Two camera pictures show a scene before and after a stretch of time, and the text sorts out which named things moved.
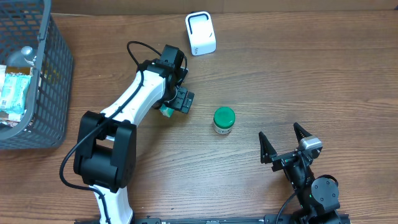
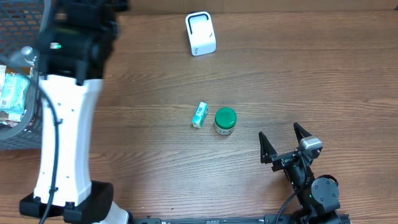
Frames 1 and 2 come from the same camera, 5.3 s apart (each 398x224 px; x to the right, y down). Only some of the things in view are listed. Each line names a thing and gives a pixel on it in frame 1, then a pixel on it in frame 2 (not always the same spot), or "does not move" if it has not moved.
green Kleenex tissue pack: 166,111 → 200,115
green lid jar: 224,119 does not move
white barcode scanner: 201,32 does not move
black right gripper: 268,152 does not move
